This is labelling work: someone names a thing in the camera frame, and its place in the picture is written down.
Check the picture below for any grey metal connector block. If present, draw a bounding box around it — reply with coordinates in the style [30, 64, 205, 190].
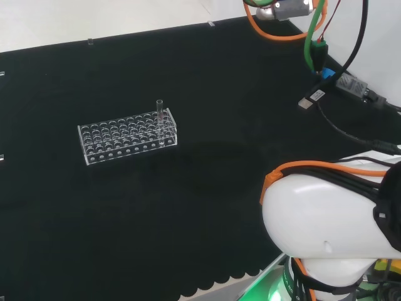
[256, 0, 315, 22]

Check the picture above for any black bench cloth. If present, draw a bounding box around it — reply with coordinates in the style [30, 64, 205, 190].
[0, 14, 401, 301]

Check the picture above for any orange cable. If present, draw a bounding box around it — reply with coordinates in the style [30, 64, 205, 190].
[243, 0, 328, 43]

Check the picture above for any blue plug connector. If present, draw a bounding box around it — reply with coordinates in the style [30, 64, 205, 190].
[321, 66, 337, 82]

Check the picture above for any green plug connector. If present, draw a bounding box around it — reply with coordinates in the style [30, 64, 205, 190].
[311, 40, 329, 75]

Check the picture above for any grey adapter box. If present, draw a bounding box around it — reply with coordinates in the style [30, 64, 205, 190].
[335, 73, 388, 109]

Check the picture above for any green cable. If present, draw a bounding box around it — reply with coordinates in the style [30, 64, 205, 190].
[303, 0, 328, 72]

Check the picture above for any thin red wire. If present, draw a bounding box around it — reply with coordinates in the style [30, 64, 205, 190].
[317, 0, 343, 44]

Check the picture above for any clear glass test tube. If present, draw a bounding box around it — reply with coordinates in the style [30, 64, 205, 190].
[155, 99, 166, 147]

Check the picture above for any clear acrylic test tube rack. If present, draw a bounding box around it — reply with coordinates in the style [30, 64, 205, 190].
[77, 107, 179, 166]

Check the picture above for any black cable with silver plug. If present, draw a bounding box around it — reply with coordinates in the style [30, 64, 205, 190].
[298, 88, 401, 156]

